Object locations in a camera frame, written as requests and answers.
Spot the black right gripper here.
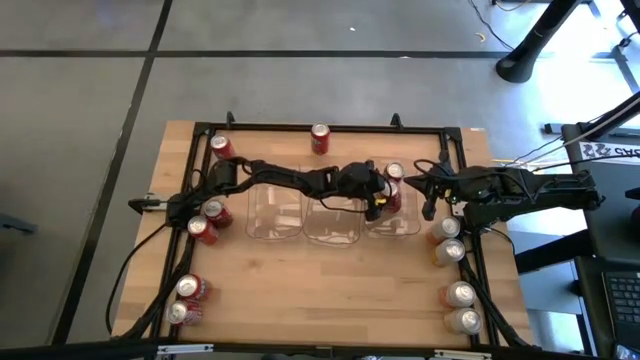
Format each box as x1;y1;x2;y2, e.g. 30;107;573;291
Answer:
403;168;474;222

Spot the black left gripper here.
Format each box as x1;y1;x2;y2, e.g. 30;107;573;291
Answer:
339;158;386;223

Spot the red Coca-Cola can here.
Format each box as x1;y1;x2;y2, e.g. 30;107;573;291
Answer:
166;298;205;327
384;161;406;182
382;179;403;215
202;198;234;230

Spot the white orange soda can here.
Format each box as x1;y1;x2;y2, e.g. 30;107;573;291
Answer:
427;215;462;245
443;307;484;336
430;238;467;268
439;280;478;309

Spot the clear plastic bin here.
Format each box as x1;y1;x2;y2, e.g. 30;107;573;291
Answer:
301;167;365;248
363;158;423;239
244;163;305;242

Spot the red Fanta can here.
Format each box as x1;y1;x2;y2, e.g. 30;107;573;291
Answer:
209;133;237;161
175;273;211;302
186;214;220;246
309;122;332;156

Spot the black floor stand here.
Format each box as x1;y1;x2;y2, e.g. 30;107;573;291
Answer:
494;0;584;85

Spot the black side desk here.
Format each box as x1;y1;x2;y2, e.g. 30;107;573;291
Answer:
562;121;640;360

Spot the white printed label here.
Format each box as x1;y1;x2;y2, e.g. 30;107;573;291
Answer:
578;141;640;162

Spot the black diagonal bar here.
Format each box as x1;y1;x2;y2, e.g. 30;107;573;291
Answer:
574;91;640;144

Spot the black laptop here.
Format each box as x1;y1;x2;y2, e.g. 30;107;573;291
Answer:
601;269;640;360

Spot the grey furniture foot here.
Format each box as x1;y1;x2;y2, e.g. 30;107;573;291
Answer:
0;212;39;236

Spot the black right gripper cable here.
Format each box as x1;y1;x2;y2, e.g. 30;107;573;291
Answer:
413;157;453;177

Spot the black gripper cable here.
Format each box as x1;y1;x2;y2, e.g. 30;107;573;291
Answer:
413;157;453;177
318;197;370;214

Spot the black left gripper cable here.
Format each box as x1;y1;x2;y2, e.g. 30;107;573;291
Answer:
318;197;370;214

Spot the black aluminium table frame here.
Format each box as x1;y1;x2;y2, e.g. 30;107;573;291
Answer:
0;121;601;360

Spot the black cable bundle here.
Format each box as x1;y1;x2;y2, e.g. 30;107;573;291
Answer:
459;259;534;349
122;234;199;341

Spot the silver frame bracket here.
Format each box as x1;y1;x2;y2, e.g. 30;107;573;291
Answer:
157;343;215;355
433;349;494;360

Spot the black side bracket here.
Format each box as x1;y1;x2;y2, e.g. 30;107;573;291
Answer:
128;197;170;214

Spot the black loose cable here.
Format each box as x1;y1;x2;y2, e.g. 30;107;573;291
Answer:
105;219;174;335

